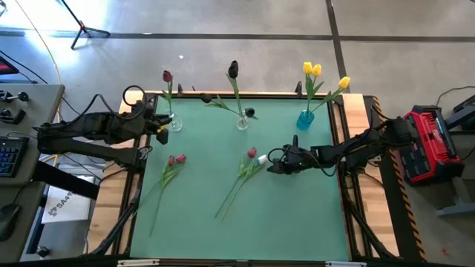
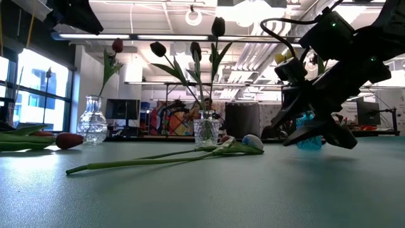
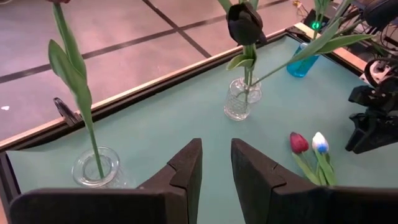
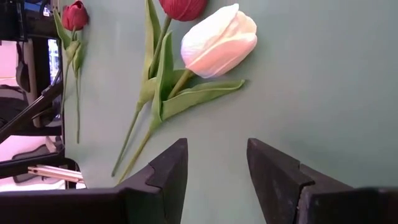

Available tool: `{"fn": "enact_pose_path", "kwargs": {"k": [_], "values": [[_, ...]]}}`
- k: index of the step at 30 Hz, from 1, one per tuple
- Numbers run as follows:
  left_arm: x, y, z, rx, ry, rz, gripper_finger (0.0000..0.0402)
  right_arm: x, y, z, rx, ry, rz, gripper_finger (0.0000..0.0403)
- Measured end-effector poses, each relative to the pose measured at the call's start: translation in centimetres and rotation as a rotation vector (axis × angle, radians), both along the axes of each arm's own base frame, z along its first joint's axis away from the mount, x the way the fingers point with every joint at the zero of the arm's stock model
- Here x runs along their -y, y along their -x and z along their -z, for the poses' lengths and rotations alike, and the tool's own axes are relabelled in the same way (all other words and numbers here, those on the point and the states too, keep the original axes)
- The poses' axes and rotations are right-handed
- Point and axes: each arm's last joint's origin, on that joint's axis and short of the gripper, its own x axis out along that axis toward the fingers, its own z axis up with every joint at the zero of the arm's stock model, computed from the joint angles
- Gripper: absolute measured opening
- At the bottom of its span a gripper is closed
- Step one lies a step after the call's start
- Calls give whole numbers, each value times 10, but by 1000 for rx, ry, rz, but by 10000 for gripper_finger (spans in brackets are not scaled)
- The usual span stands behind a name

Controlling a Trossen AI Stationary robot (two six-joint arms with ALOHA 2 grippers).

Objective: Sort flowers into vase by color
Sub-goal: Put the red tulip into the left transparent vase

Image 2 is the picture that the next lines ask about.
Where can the black partition panel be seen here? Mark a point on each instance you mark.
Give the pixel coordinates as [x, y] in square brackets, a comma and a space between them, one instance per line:
[242, 120]

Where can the black background rig frame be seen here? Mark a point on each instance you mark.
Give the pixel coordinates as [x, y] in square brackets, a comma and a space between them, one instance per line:
[246, 85]

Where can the person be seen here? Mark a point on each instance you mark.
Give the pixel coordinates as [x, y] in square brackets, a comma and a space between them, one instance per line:
[209, 103]

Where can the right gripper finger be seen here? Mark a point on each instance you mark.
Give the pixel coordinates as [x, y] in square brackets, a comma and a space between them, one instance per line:
[329, 131]
[292, 103]

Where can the blue glass vase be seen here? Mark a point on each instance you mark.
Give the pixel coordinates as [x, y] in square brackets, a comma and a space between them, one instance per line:
[303, 118]

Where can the black artificial tulip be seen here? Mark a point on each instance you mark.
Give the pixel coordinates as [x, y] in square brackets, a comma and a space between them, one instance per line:
[195, 50]
[218, 27]
[158, 49]

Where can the black monitor on arm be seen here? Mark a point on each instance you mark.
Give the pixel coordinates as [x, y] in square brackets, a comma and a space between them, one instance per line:
[368, 113]

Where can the yellow artificial tulip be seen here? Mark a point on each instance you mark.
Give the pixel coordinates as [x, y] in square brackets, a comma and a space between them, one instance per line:
[289, 54]
[321, 65]
[279, 58]

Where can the white artificial tulip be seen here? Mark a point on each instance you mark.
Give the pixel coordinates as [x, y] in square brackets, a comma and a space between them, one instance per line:
[252, 141]

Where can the large black-framed window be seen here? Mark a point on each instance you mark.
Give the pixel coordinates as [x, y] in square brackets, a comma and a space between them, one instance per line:
[31, 107]

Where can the colourful wall art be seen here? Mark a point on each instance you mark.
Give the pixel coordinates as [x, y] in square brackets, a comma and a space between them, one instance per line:
[171, 120]

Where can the black monitor on stand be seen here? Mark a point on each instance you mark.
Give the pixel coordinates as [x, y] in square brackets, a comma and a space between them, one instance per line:
[122, 109]

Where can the black overhead beam with lights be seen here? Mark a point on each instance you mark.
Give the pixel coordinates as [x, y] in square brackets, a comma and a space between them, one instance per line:
[174, 37]

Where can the blue storage bin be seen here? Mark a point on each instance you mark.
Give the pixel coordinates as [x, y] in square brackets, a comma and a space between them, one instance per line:
[145, 105]

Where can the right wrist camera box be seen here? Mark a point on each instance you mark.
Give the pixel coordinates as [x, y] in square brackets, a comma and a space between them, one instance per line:
[329, 35]

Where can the clear bulbous glass vase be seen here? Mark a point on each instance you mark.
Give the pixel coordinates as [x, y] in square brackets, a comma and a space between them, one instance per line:
[92, 126]

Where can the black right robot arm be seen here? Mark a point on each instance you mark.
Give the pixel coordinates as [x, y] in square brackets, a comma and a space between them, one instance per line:
[389, 31]

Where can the black tripod stand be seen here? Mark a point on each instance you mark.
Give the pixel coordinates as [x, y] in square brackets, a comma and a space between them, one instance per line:
[48, 73]

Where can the clear squat glass vase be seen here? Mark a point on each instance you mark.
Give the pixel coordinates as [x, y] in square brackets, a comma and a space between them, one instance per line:
[197, 130]

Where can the black office chair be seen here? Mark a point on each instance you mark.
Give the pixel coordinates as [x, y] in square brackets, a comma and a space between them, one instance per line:
[269, 132]

